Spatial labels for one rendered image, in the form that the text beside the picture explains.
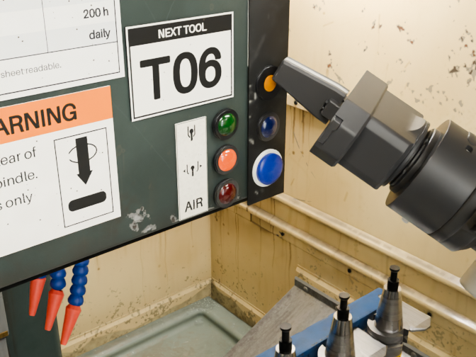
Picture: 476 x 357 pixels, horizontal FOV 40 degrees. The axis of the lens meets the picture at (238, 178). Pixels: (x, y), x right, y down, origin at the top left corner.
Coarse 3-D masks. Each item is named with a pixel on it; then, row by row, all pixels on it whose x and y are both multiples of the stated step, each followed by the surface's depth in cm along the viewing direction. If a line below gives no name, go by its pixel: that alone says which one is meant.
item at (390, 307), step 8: (384, 288) 98; (400, 288) 98; (384, 296) 98; (392, 296) 97; (400, 296) 98; (384, 304) 98; (392, 304) 97; (400, 304) 98; (376, 312) 100; (384, 312) 98; (392, 312) 98; (400, 312) 98; (376, 320) 100; (384, 320) 98; (392, 320) 98; (400, 320) 99; (376, 328) 100; (384, 328) 99; (392, 328) 98; (400, 328) 99
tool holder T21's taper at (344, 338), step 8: (336, 312) 92; (336, 320) 91; (344, 320) 90; (336, 328) 91; (344, 328) 91; (352, 328) 92; (328, 336) 93; (336, 336) 91; (344, 336) 91; (352, 336) 92; (328, 344) 93; (336, 344) 92; (344, 344) 91; (352, 344) 92; (328, 352) 93; (336, 352) 92; (344, 352) 92; (352, 352) 92
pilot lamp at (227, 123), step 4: (224, 116) 54; (228, 116) 54; (232, 116) 55; (220, 120) 54; (224, 120) 54; (228, 120) 54; (232, 120) 55; (236, 120) 55; (220, 124) 54; (224, 124) 54; (228, 124) 54; (232, 124) 55; (236, 124) 55; (220, 128) 54; (224, 128) 54; (228, 128) 55; (232, 128) 55; (220, 132) 54; (224, 132) 55; (228, 132) 55
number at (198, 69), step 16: (176, 48) 49; (192, 48) 50; (208, 48) 51; (224, 48) 52; (176, 64) 50; (192, 64) 51; (208, 64) 52; (224, 64) 53; (176, 80) 50; (192, 80) 51; (208, 80) 52; (224, 80) 53; (176, 96) 51; (192, 96) 52
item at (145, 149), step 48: (144, 0) 46; (192, 0) 49; (240, 0) 52; (240, 48) 54; (48, 96) 44; (240, 96) 55; (144, 144) 50; (240, 144) 57; (144, 192) 52; (240, 192) 59; (96, 240) 50; (0, 288) 47
